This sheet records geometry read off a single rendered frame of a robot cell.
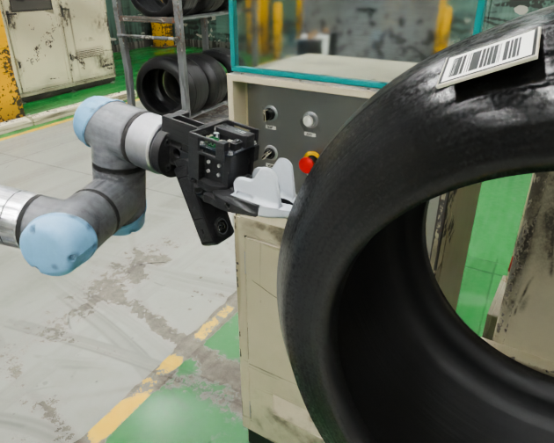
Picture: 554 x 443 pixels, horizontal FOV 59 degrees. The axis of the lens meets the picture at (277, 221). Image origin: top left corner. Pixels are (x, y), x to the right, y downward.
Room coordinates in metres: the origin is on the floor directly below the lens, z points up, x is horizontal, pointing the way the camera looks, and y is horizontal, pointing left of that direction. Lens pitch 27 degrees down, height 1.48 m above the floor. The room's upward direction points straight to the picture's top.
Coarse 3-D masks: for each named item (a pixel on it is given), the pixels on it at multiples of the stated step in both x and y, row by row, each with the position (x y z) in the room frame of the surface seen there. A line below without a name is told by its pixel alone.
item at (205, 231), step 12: (180, 168) 0.59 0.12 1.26; (180, 180) 0.59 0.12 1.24; (192, 192) 0.58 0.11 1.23; (192, 204) 0.58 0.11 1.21; (204, 204) 0.58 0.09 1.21; (192, 216) 0.58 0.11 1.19; (204, 216) 0.57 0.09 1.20; (216, 216) 0.58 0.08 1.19; (228, 216) 0.60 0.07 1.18; (204, 228) 0.57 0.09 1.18; (216, 228) 0.57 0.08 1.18; (228, 228) 0.59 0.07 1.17; (204, 240) 0.57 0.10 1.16; (216, 240) 0.57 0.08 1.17
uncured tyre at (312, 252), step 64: (384, 128) 0.36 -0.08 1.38; (448, 128) 0.32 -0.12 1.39; (512, 128) 0.30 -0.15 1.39; (320, 192) 0.38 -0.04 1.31; (384, 192) 0.34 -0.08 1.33; (320, 256) 0.37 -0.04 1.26; (384, 256) 0.61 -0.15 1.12; (320, 320) 0.36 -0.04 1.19; (384, 320) 0.57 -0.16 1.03; (448, 320) 0.56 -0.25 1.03; (320, 384) 0.36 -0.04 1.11; (384, 384) 0.49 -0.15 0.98; (448, 384) 0.53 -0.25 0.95; (512, 384) 0.51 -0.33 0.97
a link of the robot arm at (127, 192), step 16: (96, 176) 0.65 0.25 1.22; (112, 176) 0.64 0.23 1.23; (128, 176) 0.64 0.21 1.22; (144, 176) 0.67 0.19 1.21; (112, 192) 0.61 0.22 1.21; (128, 192) 0.64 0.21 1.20; (144, 192) 0.67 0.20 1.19; (128, 208) 0.62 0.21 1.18; (144, 208) 0.67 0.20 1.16; (128, 224) 0.64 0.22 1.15
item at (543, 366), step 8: (496, 344) 0.61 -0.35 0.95; (504, 352) 0.59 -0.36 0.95; (512, 352) 0.59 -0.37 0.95; (520, 352) 0.59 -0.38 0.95; (520, 360) 0.58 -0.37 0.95; (528, 360) 0.58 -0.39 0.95; (536, 360) 0.58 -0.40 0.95; (544, 360) 0.58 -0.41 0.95; (536, 368) 0.56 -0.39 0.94; (544, 368) 0.56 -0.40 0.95; (552, 368) 0.56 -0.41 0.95; (552, 376) 0.55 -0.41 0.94
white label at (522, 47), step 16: (528, 32) 0.33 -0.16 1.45; (480, 48) 0.34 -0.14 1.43; (496, 48) 0.33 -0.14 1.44; (512, 48) 0.32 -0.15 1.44; (528, 48) 0.31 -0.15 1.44; (448, 64) 0.35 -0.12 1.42; (464, 64) 0.33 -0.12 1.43; (480, 64) 0.32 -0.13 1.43; (496, 64) 0.31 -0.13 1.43; (512, 64) 0.30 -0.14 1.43; (448, 80) 0.32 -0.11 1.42; (464, 80) 0.32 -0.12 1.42
